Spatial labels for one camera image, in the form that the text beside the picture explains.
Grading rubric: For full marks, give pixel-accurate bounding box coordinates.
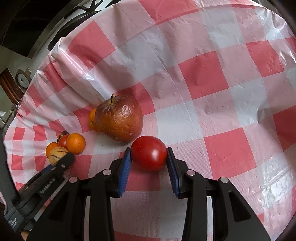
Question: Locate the orange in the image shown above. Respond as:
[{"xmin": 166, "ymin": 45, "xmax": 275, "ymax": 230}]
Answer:
[{"xmin": 88, "ymin": 108, "xmax": 99, "ymax": 132}]

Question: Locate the orange mandarin front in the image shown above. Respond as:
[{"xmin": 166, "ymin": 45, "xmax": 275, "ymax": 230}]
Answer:
[{"xmin": 66, "ymin": 133, "xmax": 86, "ymax": 155}]

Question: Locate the dark brown mangosteen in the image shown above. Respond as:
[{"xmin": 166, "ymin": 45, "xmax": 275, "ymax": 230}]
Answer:
[{"xmin": 57, "ymin": 131, "xmax": 69, "ymax": 142}]

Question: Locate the red white checkered tablecloth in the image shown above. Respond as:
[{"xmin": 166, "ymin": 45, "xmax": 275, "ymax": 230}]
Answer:
[{"xmin": 4, "ymin": 1, "xmax": 295, "ymax": 240}]

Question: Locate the small red tomato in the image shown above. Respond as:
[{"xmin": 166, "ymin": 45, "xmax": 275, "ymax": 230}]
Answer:
[{"xmin": 58, "ymin": 134, "xmax": 69, "ymax": 148}]

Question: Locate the orange mandarin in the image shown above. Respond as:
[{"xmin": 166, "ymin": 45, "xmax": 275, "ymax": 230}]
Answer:
[
  {"xmin": 45, "ymin": 142, "xmax": 58, "ymax": 158},
  {"xmin": 66, "ymin": 133, "xmax": 86, "ymax": 155}
]

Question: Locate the wrinkled red apple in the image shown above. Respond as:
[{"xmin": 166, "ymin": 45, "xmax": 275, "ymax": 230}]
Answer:
[{"xmin": 95, "ymin": 94, "xmax": 143, "ymax": 144}]

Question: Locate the yellow striped pepino melon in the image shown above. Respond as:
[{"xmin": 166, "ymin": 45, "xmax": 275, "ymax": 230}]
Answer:
[{"xmin": 48, "ymin": 146, "xmax": 69, "ymax": 166}]

